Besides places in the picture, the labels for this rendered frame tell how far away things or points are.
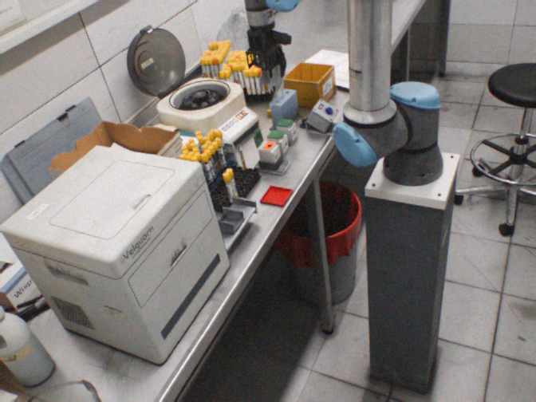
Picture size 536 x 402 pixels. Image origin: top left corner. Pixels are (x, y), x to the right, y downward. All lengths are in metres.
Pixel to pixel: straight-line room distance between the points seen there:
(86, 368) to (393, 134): 0.81
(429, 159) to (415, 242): 0.24
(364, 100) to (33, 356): 0.83
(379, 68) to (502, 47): 2.71
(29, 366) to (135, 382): 0.20
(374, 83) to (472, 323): 1.31
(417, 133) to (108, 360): 0.83
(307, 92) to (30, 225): 1.00
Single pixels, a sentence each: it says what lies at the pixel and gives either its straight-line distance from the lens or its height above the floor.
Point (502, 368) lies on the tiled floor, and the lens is 2.06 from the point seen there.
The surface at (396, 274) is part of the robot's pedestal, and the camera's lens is 1.49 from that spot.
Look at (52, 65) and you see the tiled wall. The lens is 1.54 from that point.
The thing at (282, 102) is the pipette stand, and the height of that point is 0.97.
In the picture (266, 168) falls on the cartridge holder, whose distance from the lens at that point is 1.41.
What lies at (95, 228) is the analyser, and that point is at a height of 1.18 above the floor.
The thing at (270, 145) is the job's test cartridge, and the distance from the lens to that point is 1.40.
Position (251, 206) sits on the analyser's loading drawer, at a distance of 1.24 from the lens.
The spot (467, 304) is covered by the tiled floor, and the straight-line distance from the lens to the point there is 2.21.
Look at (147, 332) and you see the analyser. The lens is 0.96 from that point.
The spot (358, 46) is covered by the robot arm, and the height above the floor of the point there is 1.30.
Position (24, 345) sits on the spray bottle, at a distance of 1.06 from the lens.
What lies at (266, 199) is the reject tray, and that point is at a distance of 1.32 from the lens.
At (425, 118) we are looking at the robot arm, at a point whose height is 1.08.
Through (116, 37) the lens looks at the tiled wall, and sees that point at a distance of 1.72.
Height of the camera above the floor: 1.70
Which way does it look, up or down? 39 degrees down
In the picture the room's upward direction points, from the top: 11 degrees counter-clockwise
